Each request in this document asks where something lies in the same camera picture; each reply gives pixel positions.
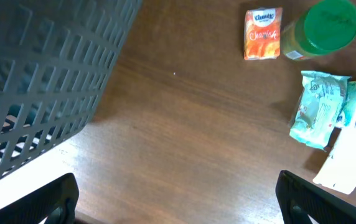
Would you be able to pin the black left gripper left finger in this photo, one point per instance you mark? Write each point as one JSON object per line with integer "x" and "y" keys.
{"x": 53, "y": 203}

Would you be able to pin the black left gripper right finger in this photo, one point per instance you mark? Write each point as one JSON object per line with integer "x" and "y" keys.
{"x": 301, "y": 202}

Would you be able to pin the white tube with tan cap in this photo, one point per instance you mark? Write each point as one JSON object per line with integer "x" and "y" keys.
{"x": 339, "y": 170}

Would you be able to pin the large teal snack packet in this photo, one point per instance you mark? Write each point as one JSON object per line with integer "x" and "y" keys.
{"x": 319, "y": 106}

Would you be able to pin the green lid jar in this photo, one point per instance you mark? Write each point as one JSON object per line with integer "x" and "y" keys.
{"x": 324, "y": 28}

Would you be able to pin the orange Kleenex tissue pack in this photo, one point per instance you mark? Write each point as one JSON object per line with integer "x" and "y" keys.
{"x": 262, "y": 33}

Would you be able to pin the grey plastic mesh basket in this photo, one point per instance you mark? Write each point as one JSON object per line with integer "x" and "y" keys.
{"x": 56, "y": 57}

